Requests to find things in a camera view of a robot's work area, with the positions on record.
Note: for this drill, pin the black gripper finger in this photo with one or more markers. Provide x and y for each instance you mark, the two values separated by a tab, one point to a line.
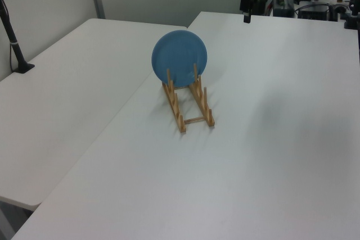
244	2
260	5

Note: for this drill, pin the blue round plate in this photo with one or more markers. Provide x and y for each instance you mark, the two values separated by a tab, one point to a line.
180	54

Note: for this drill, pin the wooden plate rack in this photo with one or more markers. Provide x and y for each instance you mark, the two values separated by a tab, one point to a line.
197	94

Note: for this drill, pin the black electronics box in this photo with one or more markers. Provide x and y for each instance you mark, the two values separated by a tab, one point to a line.
312	12

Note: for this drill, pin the black clamp mount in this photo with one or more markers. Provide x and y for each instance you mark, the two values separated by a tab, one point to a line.
351	15

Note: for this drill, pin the black camera stand pole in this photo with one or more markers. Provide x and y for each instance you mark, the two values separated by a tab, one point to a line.
14	43

